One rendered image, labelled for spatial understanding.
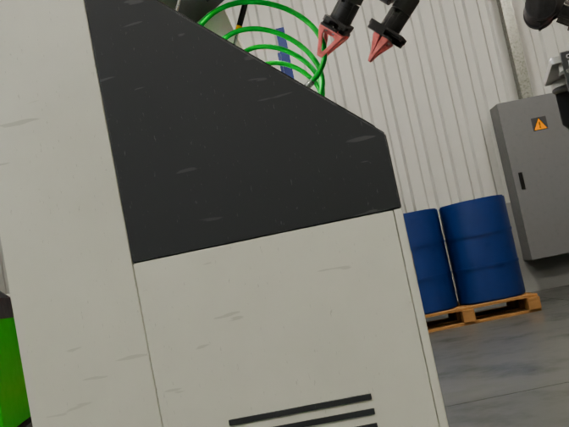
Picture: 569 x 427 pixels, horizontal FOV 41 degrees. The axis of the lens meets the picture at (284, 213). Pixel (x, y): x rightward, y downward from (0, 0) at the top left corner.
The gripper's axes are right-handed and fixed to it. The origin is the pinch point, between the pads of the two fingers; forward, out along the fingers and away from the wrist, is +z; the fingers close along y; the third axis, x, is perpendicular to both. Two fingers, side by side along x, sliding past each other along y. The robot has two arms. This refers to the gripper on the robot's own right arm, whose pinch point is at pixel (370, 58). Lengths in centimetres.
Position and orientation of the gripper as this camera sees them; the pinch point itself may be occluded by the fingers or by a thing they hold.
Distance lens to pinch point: 212.6
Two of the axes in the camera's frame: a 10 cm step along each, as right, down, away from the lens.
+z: -5.3, 8.3, 1.8
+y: -7.8, -5.6, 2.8
